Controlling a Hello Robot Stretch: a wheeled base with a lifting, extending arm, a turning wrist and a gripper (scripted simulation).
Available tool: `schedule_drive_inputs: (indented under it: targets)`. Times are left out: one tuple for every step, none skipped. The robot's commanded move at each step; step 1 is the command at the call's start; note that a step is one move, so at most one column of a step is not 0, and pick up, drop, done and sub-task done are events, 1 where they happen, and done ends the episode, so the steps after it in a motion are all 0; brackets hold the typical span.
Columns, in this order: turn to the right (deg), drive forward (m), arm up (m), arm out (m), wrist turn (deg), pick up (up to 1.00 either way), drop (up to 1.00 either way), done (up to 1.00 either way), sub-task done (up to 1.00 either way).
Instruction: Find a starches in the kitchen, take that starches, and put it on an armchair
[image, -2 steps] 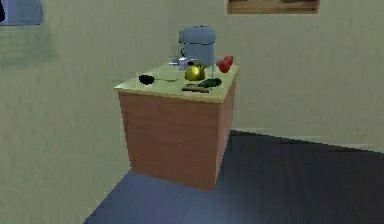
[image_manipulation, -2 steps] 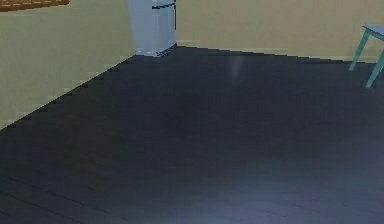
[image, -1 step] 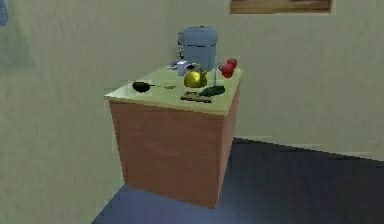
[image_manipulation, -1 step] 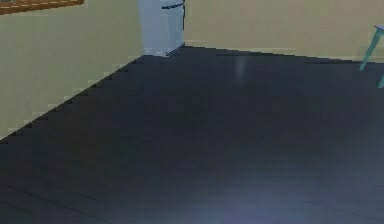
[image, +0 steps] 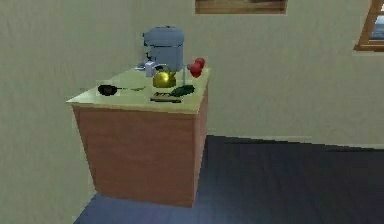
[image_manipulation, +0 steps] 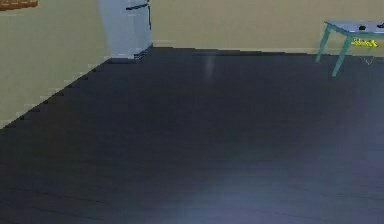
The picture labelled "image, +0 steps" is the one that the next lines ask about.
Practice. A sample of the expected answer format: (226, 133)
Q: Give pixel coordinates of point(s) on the dark green vegetable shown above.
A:
(182, 90)

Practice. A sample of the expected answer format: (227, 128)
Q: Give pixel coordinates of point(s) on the red apple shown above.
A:
(200, 62)
(195, 70)

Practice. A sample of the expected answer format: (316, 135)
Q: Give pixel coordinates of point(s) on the golden round kettle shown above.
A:
(164, 80)

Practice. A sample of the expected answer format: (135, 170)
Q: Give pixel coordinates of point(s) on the brown cabinet with pale worktop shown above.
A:
(143, 150)

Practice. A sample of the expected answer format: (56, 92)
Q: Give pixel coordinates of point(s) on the black frying pan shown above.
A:
(106, 89)

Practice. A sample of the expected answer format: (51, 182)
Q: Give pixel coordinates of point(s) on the wooden framed picture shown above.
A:
(240, 6)

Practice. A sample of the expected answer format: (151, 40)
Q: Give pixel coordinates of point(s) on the wooden framed window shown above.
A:
(371, 28)

